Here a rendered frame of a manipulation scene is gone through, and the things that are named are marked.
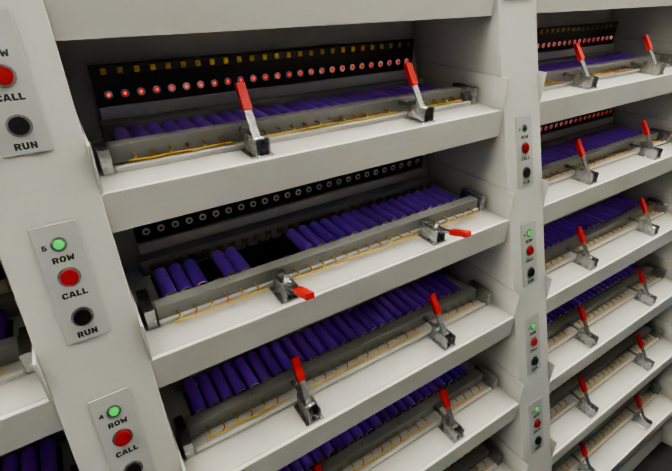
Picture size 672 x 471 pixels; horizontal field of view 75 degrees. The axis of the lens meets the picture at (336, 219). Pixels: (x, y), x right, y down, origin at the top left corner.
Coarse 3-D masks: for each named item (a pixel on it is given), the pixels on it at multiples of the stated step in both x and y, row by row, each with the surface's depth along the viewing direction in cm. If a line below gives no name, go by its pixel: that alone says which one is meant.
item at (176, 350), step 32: (352, 192) 80; (448, 192) 87; (480, 192) 80; (224, 224) 68; (448, 224) 75; (480, 224) 75; (384, 256) 67; (416, 256) 67; (448, 256) 71; (320, 288) 60; (352, 288) 62; (384, 288) 66; (192, 320) 54; (224, 320) 54; (256, 320) 54; (288, 320) 57; (160, 352) 49; (192, 352) 51; (224, 352) 54; (160, 384) 50
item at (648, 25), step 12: (612, 12) 117; (624, 12) 115; (636, 12) 112; (648, 12) 110; (660, 12) 108; (624, 24) 115; (636, 24) 113; (648, 24) 111; (660, 24) 109; (624, 36) 116; (636, 36) 114; (660, 36) 109; (660, 96) 113; (624, 108) 121; (636, 108) 118; (648, 108) 116; (660, 108) 113; (648, 180) 120; (660, 180) 118; (660, 252) 122; (660, 372) 131
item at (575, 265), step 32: (640, 192) 122; (544, 224) 108; (576, 224) 109; (608, 224) 108; (640, 224) 109; (544, 256) 95; (576, 256) 97; (608, 256) 99; (640, 256) 106; (576, 288) 92
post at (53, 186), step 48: (0, 0) 38; (48, 48) 40; (48, 96) 40; (0, 192) 39; (48, 192) 41; (96, 192) 43; (0, 240) 40; (96, 240) 44; (48, 336) 43; (96, 336) 45; (48, 384) 44; (96, 384) 46; (144, 384) 48; (96, 432) 46; (144, 432) 49
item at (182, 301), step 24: (408, 216) 73; (432, 216) 74; (456, 216) 75; (336, 240) 66; (360, 240) 67; (264, 264) 61; (288, 264) 61; (312, 264) 63; (192, 288) 56; (216, 288) 56; (240, 288) 58; (168, 312) 54
